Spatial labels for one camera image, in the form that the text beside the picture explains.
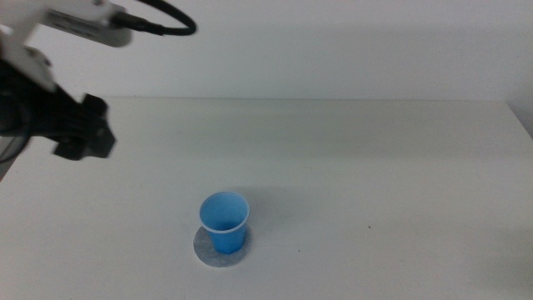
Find round grey cup mat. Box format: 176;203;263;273
192;223;253;269

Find black camera cable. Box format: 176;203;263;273
111;0;198;38

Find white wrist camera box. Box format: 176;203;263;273
0;0;135;93

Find blue plastic cup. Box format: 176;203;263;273
198;191;252;255

